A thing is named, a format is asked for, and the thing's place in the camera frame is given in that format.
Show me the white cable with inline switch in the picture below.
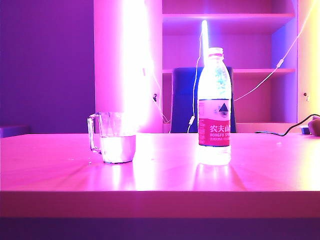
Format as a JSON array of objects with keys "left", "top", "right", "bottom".
[{"left": 186, "top": 33, "right": 204, "bottom": 134}]

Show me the bright vertical light strip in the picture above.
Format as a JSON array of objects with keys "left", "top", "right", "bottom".
[{"left": 119, "top": 0, "right": 153, "bottom": 133}]

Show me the long white hanging cable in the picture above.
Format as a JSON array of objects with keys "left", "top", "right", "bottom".
[{"left": 233, "top": 0, "right": 320, "bottom": 101}]

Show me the thick black cable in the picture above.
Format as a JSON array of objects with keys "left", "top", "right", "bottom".
[{"left": 254, "top": 113, "right": 320, "bottom": 137}]

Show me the dark blue chair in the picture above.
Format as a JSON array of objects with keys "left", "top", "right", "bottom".
[{"left": 171, "top": 66, "right": 237, "bottom": 134}]

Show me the clear glass mug with handle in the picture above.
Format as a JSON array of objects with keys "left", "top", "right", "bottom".
[{"left": 86, "top": 111, "right": 137, "bottom": 165}]

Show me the brown rounded object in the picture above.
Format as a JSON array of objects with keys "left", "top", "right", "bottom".
[{"left": 308, "top": 116, "right": 320, "bottom": 137}]

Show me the plastic mineral water bottle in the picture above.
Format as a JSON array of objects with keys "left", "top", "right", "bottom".
[{"left": 197, "top": 46, "right": 232, "bottom": 166}]

